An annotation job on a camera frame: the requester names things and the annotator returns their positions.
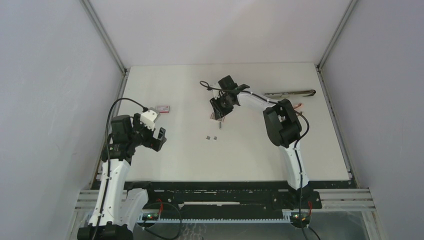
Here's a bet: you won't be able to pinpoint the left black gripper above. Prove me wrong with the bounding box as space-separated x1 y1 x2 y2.
128 113 166 152

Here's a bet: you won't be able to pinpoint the red staple box sleeve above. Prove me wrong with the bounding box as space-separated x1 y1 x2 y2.
155 105 170 114

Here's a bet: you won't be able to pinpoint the black silver stapler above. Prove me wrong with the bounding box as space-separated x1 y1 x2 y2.
263 89 317 100

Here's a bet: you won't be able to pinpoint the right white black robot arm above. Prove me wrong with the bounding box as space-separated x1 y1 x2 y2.
200 75 309 208

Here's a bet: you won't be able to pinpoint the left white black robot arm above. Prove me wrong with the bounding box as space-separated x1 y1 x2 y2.
77 109 167 240

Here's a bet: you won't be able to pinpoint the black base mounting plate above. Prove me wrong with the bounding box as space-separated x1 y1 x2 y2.
92 180 357 220

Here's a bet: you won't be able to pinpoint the left controller board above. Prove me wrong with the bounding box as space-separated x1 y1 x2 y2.
141 213 160 222

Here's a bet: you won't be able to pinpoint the controller board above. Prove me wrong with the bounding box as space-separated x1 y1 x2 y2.
290 214 310 222
141 213 160 222

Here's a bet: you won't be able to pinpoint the right controller board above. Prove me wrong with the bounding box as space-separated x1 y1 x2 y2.
290 214 310 222

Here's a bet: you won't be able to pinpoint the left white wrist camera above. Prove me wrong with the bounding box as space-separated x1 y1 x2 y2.
140 108 161 131

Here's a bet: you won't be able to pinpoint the white slotted cable duct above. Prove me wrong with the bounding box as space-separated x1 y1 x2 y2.
132 211 292 223

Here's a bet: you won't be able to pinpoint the aluminium frame rails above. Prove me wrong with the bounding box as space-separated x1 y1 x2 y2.
74 188 377 212

